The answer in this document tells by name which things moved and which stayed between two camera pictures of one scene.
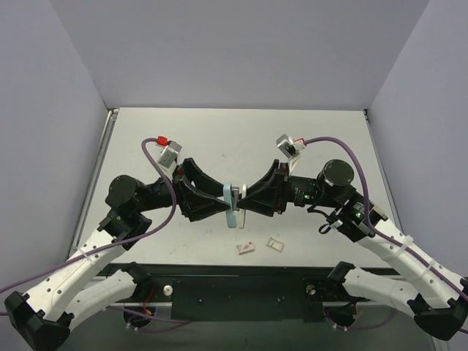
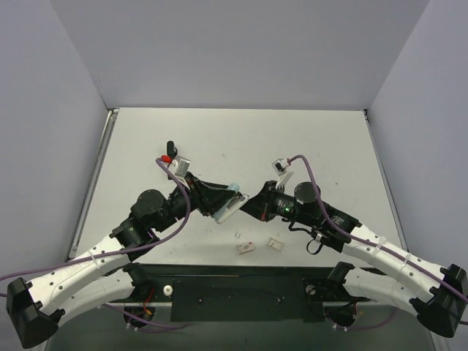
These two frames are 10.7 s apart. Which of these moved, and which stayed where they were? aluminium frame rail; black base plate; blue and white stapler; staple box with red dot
Moved: blue and white stapler
Stayed: aluminium frame rail; staple box with red dot; black base plate
